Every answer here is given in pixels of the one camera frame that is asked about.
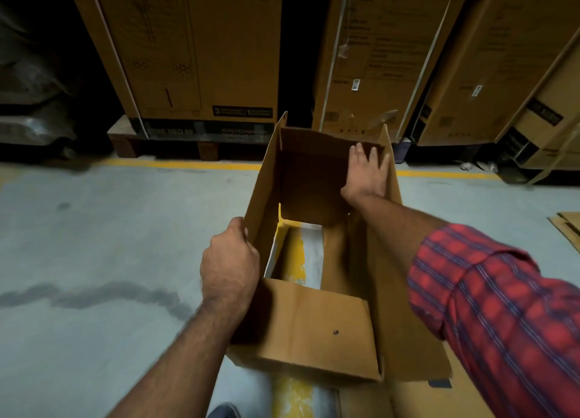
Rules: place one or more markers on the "person's left hand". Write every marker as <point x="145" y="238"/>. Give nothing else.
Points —
<point x="229" y="268"/>

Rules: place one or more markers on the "flattened cardboard piece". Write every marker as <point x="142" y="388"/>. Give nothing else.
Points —
<point x="408" y="399"/>

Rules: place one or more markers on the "person's right little finger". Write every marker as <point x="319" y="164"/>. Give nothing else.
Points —
<point x="384" y="164"/>

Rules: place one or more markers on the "red plaid shirt sleeve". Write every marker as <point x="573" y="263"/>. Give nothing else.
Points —
<point x="503" y="318"/>

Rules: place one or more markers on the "brown cardboard box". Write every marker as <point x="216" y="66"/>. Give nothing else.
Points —
<point x="308" y="327"/>

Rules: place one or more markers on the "small tilted cardboard box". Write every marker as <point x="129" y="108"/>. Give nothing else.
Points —
<point x="548" y="132"/>

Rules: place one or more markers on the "person's right forearm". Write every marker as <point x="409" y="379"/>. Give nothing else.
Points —
<point x="398" y="234"/>

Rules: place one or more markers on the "person's blue shoe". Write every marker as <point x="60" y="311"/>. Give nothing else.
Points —
<point x="224" y="411"/>

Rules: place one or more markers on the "person's left fingers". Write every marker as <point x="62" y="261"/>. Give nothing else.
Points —
<point x="238" y="229"/>

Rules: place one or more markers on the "flat cardboard sheets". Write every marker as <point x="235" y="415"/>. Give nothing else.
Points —
<point x="568" y="229"/>

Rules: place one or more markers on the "person's left forearm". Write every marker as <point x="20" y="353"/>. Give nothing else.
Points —
<point x="181" y="368"/>

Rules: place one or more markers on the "wooden pallet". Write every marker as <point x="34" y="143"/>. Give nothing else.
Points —
<point x="124" y="139"/>

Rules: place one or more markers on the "leaning large cardboard box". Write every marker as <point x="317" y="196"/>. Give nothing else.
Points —
<point x="494" y="64"/>

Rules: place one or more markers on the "crumpled plastic scrap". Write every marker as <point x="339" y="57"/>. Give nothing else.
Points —
<point x="475" y="165"/>

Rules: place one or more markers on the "person's right hand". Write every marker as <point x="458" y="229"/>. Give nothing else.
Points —
<point x="365" y="179"/>

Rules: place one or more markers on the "tall cardboard box black labels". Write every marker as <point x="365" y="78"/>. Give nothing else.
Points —
<point x="204" y="50"/>

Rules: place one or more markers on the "plastic wrapped goods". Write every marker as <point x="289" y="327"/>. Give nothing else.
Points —
<point x="31" y="96"/>

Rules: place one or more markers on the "tall cardboard box printed text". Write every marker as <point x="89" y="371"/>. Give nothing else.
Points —
<point x="380" y="55"/>

